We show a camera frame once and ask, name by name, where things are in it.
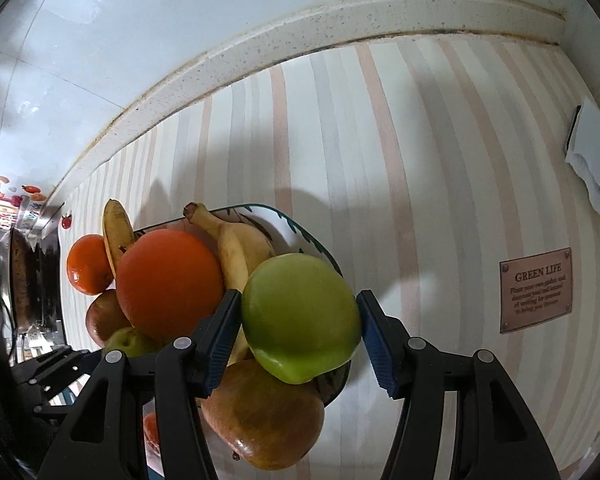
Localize black gas stove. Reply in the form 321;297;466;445
30;232;66;348

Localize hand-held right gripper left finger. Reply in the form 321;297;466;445
35;287;243;480

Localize floral oval plate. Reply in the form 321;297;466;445
132;203;353;476

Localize yellow banana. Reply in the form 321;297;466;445
182;202;277;367

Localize red and green apple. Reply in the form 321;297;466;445
200;358;326;471

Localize white cloth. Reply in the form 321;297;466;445
565;96;600;248

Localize small orange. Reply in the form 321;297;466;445
66;234;115;296
142;410;163;456

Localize dark red apple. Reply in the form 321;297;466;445
85;288;133;348

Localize large orange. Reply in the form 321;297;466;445
116;230;226;343

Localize black phone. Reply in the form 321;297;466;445
570;105;582;153

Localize striped tablecloth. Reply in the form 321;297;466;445
55;37;600;480

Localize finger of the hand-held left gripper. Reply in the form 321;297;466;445
30;382;88;418
11;347;103;386

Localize spotted banana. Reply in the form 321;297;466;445
102;199;136;278

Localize brown cloth label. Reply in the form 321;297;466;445
498;247;573;335

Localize steel wok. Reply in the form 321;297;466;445
0;227;36;333

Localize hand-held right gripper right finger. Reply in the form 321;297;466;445
356;289;563;480

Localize colourful wall stickers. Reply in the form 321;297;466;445
0;175;46;231

